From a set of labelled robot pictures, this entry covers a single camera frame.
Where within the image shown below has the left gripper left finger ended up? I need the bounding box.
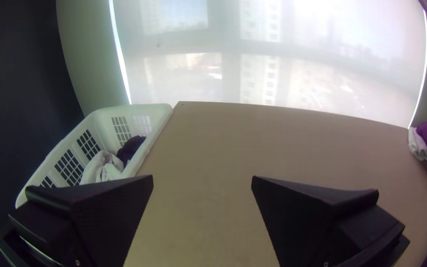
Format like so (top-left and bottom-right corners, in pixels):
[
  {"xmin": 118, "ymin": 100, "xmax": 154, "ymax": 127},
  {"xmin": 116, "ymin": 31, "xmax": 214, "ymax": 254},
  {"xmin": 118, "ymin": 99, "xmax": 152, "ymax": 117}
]
[{"xmin": 0, "ymin": 175, "xmax": 154, "ymax": 267}]

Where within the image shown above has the heap of clothes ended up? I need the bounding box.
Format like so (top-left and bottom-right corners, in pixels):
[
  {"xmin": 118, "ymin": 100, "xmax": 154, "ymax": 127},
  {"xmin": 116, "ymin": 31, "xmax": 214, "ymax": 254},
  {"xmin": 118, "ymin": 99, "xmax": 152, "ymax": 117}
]
[{"xmin": 80, "ymin": 135, "xmax": 147, "ymax": 185}]

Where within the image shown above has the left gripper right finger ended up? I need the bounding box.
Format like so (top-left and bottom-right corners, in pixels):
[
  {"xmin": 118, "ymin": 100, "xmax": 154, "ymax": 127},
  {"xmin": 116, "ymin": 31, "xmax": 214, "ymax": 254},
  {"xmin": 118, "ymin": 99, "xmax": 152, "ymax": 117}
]
[{"xmin": 251, "ymin": 176, "xmax": 411, "ymax": 267}]

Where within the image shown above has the white laundry basket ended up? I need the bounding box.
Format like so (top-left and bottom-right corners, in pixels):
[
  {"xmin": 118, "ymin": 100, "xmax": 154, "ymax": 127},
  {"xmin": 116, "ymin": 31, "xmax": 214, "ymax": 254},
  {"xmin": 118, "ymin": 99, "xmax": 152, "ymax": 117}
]
[{"xmin": 15, "ymin": 103, "xmax": 173, "ymax": 208}]

